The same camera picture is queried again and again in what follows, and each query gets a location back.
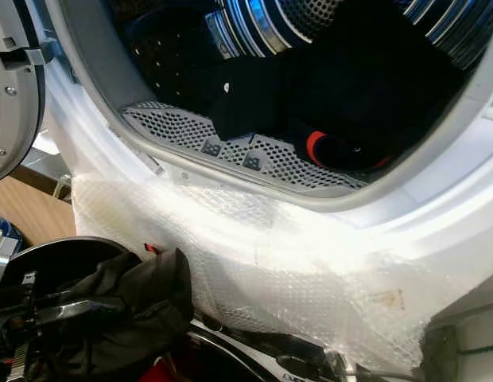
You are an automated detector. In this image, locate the perforated grey lint grille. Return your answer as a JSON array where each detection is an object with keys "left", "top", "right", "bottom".
[{"left": 122, "top": 101, "right": 371, "bottom": 193}]

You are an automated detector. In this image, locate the grey rubber door gasket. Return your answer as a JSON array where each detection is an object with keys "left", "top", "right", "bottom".
[{"left": 52, "top": 0, "right": 493, "bottom": 212}]

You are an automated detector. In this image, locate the bin with blue bag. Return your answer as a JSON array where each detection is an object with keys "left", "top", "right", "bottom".
[{"left": 0, "top": 214, "right": 24, "bottom": 252}]

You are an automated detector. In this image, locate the black sock with red stripe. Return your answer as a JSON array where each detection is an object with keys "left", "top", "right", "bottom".
[{"left": 289, "top": 119, "right": 395, "bottom": 173}]

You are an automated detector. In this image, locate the white washing machine body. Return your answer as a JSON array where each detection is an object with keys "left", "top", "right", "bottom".
[{"left": 37, "top": 0, "right": 493, "bottom": 240}]

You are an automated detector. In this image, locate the clear bubble wrap sheet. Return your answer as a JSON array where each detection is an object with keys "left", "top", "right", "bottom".
[{"left": 70, "top": 173, "right": 451, "bottom": 375}]

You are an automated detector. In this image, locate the silver glass washer door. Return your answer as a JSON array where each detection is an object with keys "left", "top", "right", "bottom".
[{"left": 0, "top": 0, "right": 48, "bottom": 183}]

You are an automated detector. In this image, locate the grey door hinge bracket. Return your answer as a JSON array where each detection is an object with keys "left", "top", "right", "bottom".
[{"left": 0, "top": 35, "right": 58, "bottom": 69}]

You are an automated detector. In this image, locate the perforated steel washer drum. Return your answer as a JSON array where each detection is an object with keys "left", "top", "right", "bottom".
[{"left": 111, "top": 0, "right": 493, "bottom": 108}]

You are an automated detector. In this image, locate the black clothes pile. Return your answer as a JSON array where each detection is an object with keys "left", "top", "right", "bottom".
[{"left": 210, "top": 22, "right": 472, "bottom": 171}]

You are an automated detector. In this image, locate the red plastic container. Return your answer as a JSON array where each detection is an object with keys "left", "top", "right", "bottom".
[{"left": 138, "top": 357, "right": 193, "bottom": 382}]

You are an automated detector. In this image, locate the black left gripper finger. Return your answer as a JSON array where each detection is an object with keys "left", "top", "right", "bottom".
[{"left": 39, "top": 298, "right": 121, "bottom": 326}]

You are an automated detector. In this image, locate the black garment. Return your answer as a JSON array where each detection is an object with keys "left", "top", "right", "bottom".
[{"left": 38, "top": 242, "right": 197, "bottom": 382}]

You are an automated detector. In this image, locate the black round laundry bucket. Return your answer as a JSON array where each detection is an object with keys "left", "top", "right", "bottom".
[{"left": 0, "top": 236, "right": 193, "bottom": 382}]

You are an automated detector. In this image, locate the yellow warning label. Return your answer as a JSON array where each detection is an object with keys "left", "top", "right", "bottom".
[{"left": 369, "top": 287, "right": 407, "bottom": 312}]

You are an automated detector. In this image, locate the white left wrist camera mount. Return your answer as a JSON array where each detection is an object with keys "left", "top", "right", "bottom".
[{"left": 0, "top": 236, "right": 19, "bottom": 270}]

